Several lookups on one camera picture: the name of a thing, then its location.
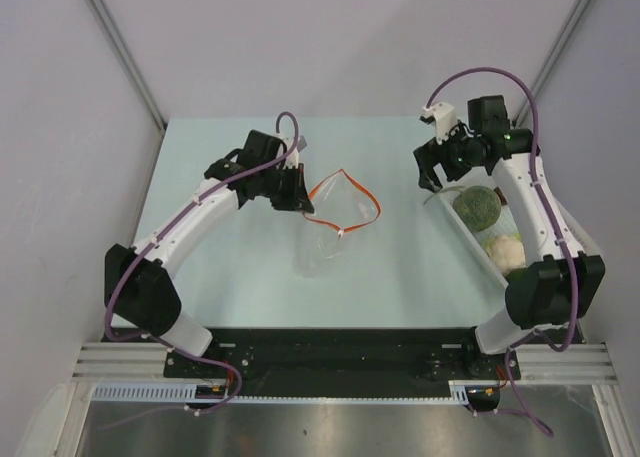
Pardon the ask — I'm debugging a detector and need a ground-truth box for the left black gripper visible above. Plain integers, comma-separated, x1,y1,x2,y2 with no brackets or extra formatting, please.
260,163,314,214

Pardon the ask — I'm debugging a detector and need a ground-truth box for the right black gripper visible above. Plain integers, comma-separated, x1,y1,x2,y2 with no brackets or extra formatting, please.
414,120,483,193

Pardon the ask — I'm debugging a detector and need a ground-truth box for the clear zip top bag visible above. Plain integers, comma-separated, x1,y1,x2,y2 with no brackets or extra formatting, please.
294,168,382,278

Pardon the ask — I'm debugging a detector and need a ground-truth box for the green melon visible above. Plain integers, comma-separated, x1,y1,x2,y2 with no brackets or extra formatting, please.
423,185,502,232

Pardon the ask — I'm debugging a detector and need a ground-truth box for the white cauliflower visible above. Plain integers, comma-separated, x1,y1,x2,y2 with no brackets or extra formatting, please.
485,234,526,276

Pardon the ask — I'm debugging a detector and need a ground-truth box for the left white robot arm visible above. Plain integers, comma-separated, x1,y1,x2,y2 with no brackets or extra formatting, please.
104,130,314,377

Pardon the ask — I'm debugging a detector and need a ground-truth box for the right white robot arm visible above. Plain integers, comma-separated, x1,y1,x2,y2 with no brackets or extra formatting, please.
413,95,605,378

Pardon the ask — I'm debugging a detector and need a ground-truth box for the white plastic basket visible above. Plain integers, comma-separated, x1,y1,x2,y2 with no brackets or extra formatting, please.
434,192,521,288

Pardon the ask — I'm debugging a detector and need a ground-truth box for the green avocado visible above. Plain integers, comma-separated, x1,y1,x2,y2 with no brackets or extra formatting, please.
505,269,525,283

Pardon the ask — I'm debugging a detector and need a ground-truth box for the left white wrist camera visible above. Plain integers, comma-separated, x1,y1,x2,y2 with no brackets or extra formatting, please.
276,133,307,169

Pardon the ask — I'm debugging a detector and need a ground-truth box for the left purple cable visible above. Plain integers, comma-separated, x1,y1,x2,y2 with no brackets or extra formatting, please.
97,110,301,431

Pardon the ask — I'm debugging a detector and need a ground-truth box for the purple cable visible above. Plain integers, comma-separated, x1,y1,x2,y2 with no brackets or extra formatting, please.
97,110,301,431
425,66,581,438

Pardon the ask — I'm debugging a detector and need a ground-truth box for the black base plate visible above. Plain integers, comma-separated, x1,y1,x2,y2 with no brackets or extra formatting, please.
163,328,520,397

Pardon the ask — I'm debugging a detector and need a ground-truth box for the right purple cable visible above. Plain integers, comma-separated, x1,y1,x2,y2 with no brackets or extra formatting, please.
425,66,581,438

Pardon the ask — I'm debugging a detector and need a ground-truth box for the white cable duct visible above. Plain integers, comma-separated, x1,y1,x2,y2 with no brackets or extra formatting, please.
90,382,497,406

